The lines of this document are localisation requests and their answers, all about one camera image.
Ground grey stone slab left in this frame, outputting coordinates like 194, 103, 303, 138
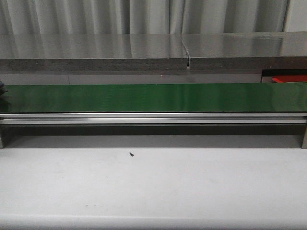
0, 34, 188, 72

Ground grey stone slab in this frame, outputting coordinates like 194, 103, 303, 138
0, 34, 188, 72
181, 32, 307, 70

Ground red plastic bin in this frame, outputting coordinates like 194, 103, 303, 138
272, 75, 307, 83

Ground green conveyor belt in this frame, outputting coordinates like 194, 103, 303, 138
0, 83, 307, 113

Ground grey stone slab right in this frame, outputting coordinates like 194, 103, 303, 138
181, 32, 307, 70

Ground right conveyor support leg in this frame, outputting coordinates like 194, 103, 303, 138
301, 127, 307, 149

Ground conveyor support leg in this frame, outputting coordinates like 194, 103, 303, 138
0, 126, 10, 149
301, 127, 307, 149

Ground red push button lying sideways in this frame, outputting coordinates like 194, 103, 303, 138
0, 81, 8, 96

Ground left conveyor support leg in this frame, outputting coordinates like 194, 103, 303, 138
0, 126, 10, 149

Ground grey curtain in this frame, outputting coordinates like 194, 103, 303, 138
0, 0, 289, 35

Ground aluminium conveyor frame rail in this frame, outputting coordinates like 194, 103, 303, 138
0, 112, 307, 126

